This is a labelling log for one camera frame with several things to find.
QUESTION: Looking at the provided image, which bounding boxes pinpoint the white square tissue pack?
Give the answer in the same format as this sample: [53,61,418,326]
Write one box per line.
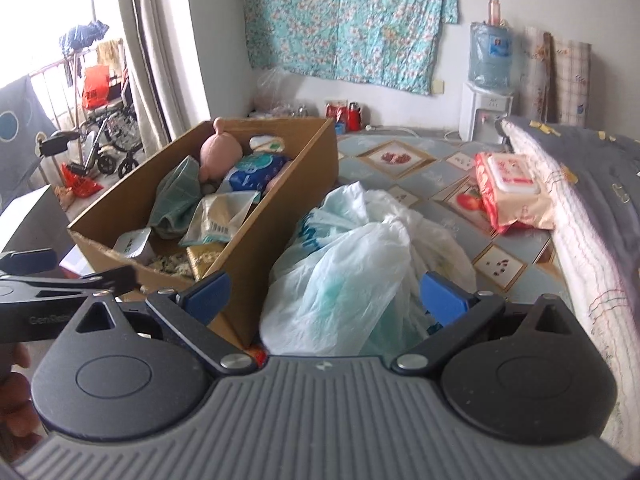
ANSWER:
[113,228,155,266]

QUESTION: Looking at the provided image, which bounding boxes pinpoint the red thermos bottle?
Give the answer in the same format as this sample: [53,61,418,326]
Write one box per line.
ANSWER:
[346,102,362,132]

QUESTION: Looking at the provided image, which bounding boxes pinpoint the patterned floor mat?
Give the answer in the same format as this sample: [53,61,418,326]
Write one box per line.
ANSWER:
[337,130,572,304]

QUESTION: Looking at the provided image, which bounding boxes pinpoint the water dispenser with bottle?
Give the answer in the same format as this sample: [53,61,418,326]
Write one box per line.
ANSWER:
[459,0,514,142]

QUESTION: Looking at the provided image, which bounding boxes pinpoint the rolled floral mats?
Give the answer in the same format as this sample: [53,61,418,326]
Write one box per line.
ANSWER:
[518,26,592,127]

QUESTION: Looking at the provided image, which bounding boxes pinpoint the beige snack bag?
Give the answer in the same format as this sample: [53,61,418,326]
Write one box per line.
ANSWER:
[179,191,260,247]

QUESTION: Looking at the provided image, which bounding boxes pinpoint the green checked cloth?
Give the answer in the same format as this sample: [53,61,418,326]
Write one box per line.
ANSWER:
[148,156,202,240]

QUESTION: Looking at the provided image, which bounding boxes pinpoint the wheelchair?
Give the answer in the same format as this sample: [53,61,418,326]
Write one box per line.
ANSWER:
[35,70,142,179]

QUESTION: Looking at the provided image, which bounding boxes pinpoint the left hand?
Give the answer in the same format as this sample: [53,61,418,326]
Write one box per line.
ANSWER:
[1,344,41,462]

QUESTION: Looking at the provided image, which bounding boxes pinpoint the pink wet wipes pack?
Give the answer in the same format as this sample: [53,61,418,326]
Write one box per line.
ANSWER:
[475,152,555,234]

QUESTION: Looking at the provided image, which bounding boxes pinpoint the grey quilted blanket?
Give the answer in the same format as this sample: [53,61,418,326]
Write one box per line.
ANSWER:
[496,116,639,462]

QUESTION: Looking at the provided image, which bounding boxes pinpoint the pink plush toy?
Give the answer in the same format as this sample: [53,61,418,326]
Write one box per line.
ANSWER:
[198,117,243,183]

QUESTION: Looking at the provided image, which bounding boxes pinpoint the gold packet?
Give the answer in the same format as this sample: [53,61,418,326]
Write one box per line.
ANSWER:
[186,242,226,281]

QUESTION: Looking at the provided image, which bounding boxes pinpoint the floral teal wall cloth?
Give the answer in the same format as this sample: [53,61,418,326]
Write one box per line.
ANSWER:
[245,0,459,96]

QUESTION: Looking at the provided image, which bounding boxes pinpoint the beige curtain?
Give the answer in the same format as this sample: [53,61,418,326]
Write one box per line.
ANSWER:
[118,0,209,156]

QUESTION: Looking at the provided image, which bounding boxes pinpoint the red plastic bag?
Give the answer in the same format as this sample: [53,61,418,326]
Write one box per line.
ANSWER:
[81,65,111,110]

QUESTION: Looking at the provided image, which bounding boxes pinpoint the blue white tissue pack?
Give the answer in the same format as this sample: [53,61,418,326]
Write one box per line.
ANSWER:
[217,152,290,193]

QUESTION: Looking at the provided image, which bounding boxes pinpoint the white plastic bag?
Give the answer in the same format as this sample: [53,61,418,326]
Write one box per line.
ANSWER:
[259,182,476,361]

